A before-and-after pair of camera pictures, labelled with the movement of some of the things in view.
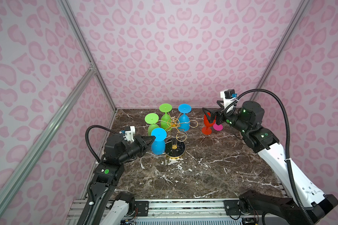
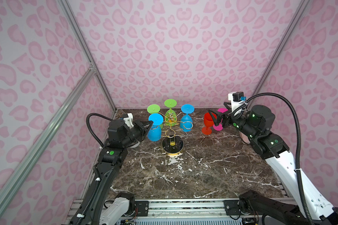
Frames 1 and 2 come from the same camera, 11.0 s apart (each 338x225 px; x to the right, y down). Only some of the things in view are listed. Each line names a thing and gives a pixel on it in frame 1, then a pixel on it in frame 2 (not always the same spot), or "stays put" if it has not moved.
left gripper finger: x=147 y=140 to x=148 y=124
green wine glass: x=151 y=118 to x=153 y=108
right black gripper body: x=234 y=119 stays put
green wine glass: x=165 y=119 to x=171 y=117
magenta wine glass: x=217 y=127 stays put
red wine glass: x=207 y=130 stays put
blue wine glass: x=158 y=145 to x=154 y=134
